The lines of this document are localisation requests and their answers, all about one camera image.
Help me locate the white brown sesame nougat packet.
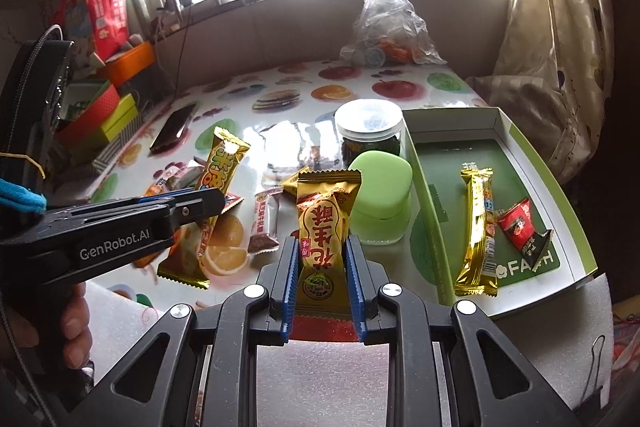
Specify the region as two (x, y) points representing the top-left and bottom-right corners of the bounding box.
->
(247, 186), (283, 255)

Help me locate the long gold snack bar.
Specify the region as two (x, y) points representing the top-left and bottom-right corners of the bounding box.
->
(454, 162), (498, 297)

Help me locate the yellow peanut crisp candy packet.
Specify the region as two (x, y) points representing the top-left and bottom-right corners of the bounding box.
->
(296, 170), (361, 319)

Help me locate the red black triangular snack packet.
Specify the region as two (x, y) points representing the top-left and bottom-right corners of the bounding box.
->
(498, 197), (553, 269)

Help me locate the person's left hand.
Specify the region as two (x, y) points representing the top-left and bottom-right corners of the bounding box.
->
(6, 283), (92, 369)

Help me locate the orange silver konjac snack pouch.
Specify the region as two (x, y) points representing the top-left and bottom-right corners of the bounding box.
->
(131, 158), (206, 268)

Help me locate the gold yellow snack bar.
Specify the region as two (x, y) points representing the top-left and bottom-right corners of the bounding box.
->
(157, 126), (250, 291)

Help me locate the black smartphone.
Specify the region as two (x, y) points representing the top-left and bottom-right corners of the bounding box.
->
(150, 103), (198, 155)

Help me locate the red textured box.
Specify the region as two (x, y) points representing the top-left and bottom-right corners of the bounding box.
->
(55, 81), (119, 150)

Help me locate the yellow-green striped box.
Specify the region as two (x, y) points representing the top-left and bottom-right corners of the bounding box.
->
(70, 93), (142, 173)

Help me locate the green gift box lid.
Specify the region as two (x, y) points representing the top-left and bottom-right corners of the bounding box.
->
(402, 107), (597, 317)

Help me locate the orange box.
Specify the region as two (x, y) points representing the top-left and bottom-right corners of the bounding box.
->
(96, 41), (155, 88)

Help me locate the light green frosted jar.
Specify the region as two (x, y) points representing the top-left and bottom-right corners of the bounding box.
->
(349, 150), (412, 245)

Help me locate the clear jar white lid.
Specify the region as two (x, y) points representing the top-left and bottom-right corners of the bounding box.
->
(334, 98), (404, 167)

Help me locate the red snack bag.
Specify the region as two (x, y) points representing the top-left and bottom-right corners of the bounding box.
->
(85, 0), (128, 62)

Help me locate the clear plastic bag with items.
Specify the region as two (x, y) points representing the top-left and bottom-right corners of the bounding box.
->
(340, 0), (446, 68)

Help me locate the beige patterned curtain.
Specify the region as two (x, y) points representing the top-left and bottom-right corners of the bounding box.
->
(468, 0), (614, 183)

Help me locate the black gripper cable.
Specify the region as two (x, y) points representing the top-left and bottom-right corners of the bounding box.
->
(0, 24), (66, 427)

